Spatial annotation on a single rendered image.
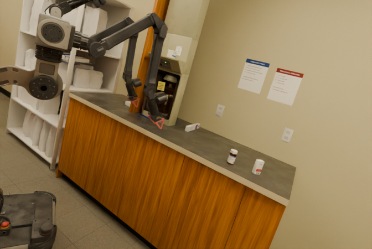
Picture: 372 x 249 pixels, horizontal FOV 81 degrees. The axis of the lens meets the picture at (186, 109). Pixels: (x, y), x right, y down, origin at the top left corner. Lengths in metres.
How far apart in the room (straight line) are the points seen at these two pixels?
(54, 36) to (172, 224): 1.41
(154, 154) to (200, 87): 0.89
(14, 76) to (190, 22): 1.26
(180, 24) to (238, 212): 1.48
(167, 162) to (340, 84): 1.42
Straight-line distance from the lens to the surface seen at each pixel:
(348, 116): 2.04
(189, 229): 1.74
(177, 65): 1.80
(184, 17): 1.96
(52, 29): 1.23
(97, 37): 1.76
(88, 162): 2.29
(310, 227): 2.26
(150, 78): 1.35
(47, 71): 1.52
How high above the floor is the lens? 1.46
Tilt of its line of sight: 10 degrees down
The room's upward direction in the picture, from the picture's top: 16 degrees clockwise
